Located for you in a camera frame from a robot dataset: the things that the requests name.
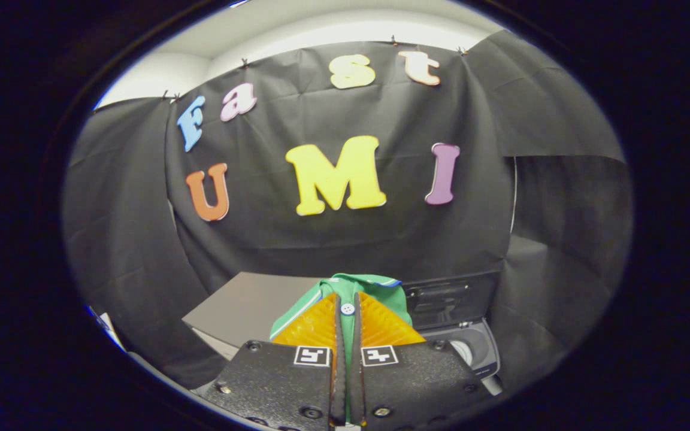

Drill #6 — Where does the beige cabinet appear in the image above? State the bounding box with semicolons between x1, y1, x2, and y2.
181;272;322;362

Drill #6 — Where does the white object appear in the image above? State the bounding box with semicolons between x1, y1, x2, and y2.
84;305;127;354

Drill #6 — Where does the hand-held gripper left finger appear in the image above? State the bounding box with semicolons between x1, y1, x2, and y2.
210;292;346;431

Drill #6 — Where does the dark washing machine lid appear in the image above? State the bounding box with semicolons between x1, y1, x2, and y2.
402;271;501;330

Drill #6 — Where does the grey washing machine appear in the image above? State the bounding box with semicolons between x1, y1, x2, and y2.
411;317;504;396

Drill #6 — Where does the green polo shirt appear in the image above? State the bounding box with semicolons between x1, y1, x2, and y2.
269;273;413;366

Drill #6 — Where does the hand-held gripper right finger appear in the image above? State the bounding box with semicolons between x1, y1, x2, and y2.
348;292;489;431

